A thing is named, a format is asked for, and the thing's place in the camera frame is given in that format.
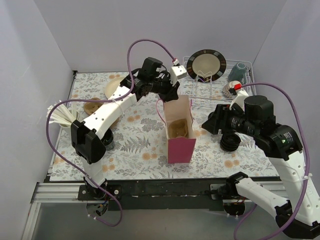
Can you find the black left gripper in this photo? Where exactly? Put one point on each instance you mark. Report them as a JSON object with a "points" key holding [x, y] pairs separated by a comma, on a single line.
{"points": [[168, 90]]}

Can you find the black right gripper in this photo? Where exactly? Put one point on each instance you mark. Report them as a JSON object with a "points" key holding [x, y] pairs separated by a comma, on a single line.
{"points": [[220, 117]]}

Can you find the pink paper gift bag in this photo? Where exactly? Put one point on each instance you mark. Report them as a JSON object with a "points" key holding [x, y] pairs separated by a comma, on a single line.
{"points": [[179, 150]]}

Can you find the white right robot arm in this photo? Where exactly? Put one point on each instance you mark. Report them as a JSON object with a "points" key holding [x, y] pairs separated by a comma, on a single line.
{"points": [[298, 214]]}

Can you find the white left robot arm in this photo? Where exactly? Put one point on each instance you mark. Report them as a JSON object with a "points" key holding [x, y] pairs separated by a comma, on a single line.
{"points": [[92, 137]]}

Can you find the stack of black lids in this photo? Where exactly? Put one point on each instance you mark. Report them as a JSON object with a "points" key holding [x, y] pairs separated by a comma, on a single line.
{"points": [[230, 142]]}

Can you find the patterned ceramic bowl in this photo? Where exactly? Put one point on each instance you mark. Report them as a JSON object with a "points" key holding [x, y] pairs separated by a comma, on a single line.
{"points": [[227, 87]]}

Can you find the dark rimmed dinner plate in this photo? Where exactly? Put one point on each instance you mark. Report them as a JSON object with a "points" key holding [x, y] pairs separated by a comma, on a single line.
{"points": [[206, 65]]}

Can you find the grey blue mug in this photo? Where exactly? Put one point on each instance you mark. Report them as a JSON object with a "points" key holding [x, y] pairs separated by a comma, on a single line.
{"points": [[238, 73]]}

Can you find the cream round plate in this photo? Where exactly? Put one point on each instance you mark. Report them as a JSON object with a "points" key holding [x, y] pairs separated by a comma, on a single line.
{"points": [[111, 86]]}

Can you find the floral patterned table mat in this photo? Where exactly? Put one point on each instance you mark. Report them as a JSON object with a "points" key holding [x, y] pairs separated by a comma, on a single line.
{"points": [[140, 149]]}

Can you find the stack of black cups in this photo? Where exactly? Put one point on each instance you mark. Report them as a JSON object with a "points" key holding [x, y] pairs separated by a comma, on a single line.
{"points": [[108, 140]]}

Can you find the brown cardboard cup carrier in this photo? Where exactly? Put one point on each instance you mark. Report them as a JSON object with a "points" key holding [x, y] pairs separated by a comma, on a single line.
{"points": [[91, 107]]}

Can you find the white straw holder cup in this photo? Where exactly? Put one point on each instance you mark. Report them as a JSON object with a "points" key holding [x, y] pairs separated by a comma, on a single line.
{"points": [[68, 123]]}

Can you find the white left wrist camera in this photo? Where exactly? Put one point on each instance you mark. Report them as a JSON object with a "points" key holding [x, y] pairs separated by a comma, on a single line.
{"points": [[177, 73]]}

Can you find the white wire dish rack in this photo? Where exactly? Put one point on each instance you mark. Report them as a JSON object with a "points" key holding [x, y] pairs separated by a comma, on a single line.
{"points": [[212, 92]]}

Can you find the black table edge rail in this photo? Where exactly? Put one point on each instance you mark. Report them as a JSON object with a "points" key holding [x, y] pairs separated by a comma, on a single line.
{"points": [[161, 194]]}

